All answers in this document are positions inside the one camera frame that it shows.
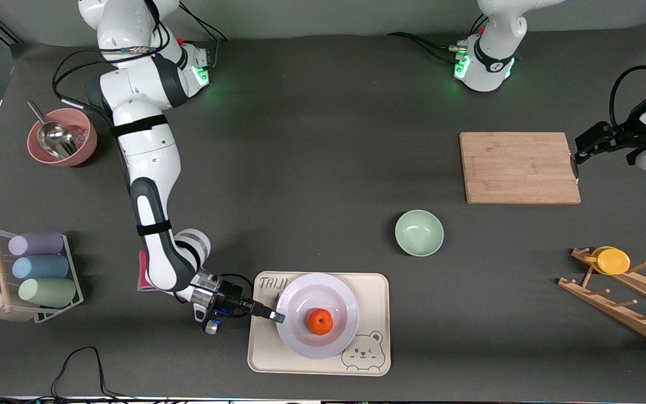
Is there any yellow cup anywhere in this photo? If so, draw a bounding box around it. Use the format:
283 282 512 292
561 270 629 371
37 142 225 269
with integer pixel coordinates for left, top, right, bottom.
584 246 631 276

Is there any black right arm cable loop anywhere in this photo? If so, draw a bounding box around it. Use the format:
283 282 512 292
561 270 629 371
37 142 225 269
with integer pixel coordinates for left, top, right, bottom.
52 47 153 116

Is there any pale green cup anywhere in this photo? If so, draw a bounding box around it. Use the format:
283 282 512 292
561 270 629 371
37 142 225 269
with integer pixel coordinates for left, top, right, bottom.
18 278 77 308

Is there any black left arm base cable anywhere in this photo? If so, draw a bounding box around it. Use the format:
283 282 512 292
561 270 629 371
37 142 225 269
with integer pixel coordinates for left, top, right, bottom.
387 31 467 63

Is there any beige tray with bear print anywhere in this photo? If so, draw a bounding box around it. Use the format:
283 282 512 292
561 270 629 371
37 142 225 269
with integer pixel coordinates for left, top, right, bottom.
247 272 391 377

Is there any wooden cutting board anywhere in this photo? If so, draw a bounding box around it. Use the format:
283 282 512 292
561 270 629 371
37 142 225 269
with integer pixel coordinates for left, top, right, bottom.
459 132 582 205

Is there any orange fruit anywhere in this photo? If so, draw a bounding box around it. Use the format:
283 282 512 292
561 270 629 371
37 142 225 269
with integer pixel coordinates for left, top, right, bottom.
308 309 334 336

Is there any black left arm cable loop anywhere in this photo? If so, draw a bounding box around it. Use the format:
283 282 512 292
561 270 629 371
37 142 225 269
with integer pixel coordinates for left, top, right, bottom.
608 65 646 132

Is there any blue cup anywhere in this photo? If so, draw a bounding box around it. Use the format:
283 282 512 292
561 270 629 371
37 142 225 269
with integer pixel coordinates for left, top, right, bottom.
12 255 70 280

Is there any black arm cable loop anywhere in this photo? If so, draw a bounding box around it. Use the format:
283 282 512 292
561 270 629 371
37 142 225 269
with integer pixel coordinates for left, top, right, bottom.
52 47 153 116
608 65 646 132

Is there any black arm base cable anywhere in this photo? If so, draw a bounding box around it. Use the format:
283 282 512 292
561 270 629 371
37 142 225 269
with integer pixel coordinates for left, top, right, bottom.
177 3 228 43
387 31 467 63

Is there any pink folded cloth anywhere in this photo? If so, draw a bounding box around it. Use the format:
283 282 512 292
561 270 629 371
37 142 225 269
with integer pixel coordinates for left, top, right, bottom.
137 250 150 292

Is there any black right arm base cable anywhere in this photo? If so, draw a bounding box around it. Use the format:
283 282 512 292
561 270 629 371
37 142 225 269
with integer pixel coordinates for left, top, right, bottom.
177 3 228 43

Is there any black cable on table edge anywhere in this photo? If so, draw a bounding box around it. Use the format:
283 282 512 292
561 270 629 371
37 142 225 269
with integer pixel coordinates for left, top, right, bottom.
0 346 172 404

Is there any purple cup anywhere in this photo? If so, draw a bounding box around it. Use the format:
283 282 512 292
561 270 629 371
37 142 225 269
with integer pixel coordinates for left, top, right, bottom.
8 232 64 257

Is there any pink ribbed bowl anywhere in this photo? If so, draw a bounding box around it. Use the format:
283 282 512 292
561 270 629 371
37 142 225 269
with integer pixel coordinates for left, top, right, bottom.
26 108 98 167

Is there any white round plate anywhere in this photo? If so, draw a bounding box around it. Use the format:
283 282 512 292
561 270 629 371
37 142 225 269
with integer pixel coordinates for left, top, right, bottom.
275 273 359 360

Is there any pale green bowl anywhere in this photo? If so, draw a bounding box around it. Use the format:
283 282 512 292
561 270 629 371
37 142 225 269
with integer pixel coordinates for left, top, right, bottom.
395 210 445 257

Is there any white wire cup rack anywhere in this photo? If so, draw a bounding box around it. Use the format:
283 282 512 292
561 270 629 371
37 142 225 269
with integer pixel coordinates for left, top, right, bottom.
0 226 84 324

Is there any wooden peg drying rack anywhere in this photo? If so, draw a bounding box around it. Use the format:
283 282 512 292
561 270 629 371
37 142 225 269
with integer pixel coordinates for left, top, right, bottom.
557 247 646 353

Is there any shiny metal scoop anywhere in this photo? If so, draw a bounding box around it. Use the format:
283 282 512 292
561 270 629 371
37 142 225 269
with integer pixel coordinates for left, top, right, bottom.
27 100 79 160

